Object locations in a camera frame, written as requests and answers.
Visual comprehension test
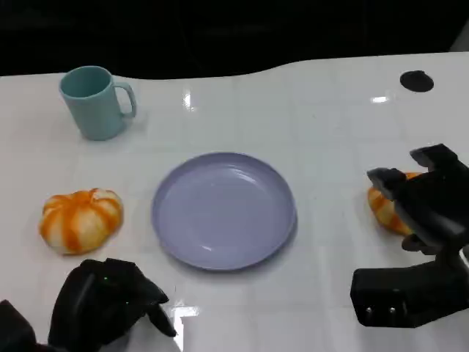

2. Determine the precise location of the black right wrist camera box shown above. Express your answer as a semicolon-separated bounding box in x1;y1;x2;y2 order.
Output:
350;256;469;329

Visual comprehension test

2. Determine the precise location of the black round table grommet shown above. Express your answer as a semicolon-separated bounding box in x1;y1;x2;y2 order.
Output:
399;70;435;92

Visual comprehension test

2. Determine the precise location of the orange and white bread roll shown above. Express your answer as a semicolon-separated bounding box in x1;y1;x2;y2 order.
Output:
39;188;125;256
367;172;422;236

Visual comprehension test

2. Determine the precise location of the lilac plate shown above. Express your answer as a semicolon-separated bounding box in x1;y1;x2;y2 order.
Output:
152;152;298;272

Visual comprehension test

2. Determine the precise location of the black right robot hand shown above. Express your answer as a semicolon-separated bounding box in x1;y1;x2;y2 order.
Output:
366;143;469;257

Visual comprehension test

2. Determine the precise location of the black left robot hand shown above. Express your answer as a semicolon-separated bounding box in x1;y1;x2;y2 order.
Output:
47;257;179;352

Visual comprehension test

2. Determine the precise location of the pale green mug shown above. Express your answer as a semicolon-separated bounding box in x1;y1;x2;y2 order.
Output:
59;65;138;142

